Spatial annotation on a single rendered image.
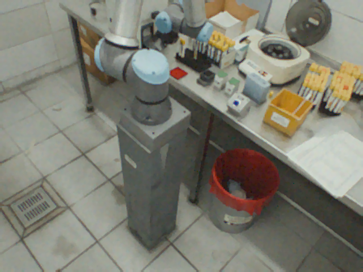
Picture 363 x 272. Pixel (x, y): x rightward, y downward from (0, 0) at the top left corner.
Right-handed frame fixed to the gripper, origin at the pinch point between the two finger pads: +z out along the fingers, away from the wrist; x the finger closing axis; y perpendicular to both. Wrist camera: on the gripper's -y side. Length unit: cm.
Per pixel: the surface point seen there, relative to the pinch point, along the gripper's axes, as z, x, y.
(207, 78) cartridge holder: -16.0, 0.4, 30.4
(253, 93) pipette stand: -27, 7, 48
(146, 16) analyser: -7.5, -0.6, -10.9
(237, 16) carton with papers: -7, 53, 7
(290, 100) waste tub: -36, 13, 59
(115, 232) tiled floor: 67, -53, 68
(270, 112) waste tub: -35, 0, 58
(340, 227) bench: -1, 29, 133
